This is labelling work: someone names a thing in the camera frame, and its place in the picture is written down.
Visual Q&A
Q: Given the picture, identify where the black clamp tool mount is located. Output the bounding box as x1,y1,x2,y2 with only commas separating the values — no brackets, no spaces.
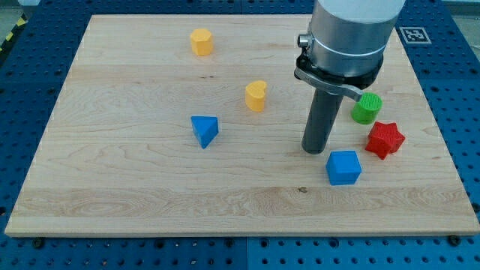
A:
294,53,383,101

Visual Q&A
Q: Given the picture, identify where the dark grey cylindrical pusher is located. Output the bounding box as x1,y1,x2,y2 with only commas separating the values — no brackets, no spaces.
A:
301,88,343,155

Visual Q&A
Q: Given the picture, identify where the blue cube block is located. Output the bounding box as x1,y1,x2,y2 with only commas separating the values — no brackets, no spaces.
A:
325,150,362,185

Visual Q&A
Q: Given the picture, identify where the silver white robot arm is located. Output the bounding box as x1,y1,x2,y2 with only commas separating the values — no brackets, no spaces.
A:
294,0,405,155

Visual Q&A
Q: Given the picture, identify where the green cylinder block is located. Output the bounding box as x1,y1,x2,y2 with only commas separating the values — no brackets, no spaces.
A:
351,92,383,125

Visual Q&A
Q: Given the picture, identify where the red star block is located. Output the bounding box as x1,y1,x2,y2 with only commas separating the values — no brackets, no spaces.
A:
365,121,406,160

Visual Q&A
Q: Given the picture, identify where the yellow heart block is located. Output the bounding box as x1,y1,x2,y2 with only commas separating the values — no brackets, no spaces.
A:
244,80,268,113

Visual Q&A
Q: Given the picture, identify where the white fiducial marker tag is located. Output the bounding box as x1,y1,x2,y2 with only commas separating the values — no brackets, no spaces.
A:
399,26,431,44

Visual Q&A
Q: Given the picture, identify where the blue triangle block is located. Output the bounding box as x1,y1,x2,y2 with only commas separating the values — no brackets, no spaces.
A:
190,115,219,149

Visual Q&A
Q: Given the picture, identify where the yellow hexagon block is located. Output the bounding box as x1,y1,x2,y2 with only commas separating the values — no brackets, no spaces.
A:
190,28,214,56

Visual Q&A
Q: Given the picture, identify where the light wooden board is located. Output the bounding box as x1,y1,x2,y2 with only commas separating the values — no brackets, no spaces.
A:
5,15,479,237

